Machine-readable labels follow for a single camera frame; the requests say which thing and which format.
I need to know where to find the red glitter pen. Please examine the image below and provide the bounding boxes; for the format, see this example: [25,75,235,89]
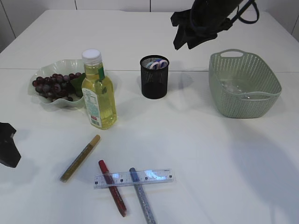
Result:
[99,160,127,217]

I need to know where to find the gold glitter pen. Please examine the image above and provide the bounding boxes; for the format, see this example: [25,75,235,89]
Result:
[60,135,100,182]

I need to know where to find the green woven plastic basket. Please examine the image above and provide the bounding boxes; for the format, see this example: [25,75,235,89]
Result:
[209,49,282,119]

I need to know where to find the black blue right robot arm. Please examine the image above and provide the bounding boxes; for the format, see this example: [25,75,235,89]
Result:
[171,0,241,50]

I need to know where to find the clear plastic ruler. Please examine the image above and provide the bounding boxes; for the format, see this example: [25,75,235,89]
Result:
[93,169,176,189]

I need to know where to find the silver glitter pen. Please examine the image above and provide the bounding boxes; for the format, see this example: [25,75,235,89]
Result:
[129,168,156,224]

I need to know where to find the red artificial grape bunch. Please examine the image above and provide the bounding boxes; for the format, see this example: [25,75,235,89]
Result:
[32,72,85,102]

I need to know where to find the yellow liquid plastic bottle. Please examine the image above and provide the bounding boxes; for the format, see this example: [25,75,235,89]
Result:
[82,49,117,130]

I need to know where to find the pale green wavy plate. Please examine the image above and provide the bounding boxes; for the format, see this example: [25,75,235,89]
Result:
[28,59,85,108]

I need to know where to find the blue capped scissors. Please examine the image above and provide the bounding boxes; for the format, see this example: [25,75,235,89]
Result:
[146,61,155,70]

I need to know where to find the pink capped scissors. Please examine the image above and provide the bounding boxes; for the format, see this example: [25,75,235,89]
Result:
[149,59,168,70]

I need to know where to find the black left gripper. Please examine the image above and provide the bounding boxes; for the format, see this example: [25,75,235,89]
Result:
[0,123,21,168]

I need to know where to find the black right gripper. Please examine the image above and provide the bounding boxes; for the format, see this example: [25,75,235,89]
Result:
[171,9,232,50]

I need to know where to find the black mesh pen holder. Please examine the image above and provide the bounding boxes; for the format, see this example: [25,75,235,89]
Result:
[140,55,170,99]

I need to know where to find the clear plastic sheet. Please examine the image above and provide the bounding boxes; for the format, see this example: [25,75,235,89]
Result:
[221,80,250,99]

